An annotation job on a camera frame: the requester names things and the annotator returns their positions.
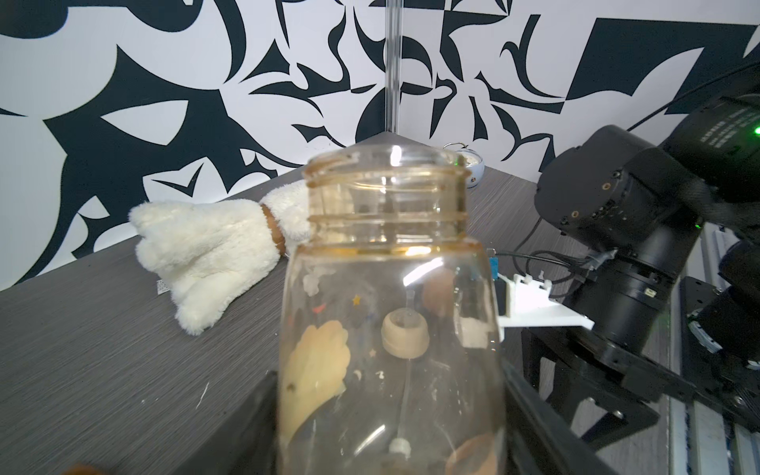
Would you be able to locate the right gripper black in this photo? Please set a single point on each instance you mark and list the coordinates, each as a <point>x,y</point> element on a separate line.
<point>587,366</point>

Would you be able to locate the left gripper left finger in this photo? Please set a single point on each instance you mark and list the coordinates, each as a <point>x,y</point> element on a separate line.
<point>245,443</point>

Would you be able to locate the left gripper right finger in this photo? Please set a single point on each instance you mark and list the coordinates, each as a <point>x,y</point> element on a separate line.
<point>537,440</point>

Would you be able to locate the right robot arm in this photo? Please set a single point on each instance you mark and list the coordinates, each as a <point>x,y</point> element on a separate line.
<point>639,208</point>

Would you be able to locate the white plush dog toy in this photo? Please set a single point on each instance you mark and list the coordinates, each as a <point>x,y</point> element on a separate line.
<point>208,255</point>

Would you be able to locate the light blue alarm clock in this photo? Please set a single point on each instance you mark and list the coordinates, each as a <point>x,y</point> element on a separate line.
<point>473,161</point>

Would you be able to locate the aluminium cage frame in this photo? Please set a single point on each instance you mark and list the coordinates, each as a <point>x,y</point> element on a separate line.
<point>393,56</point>

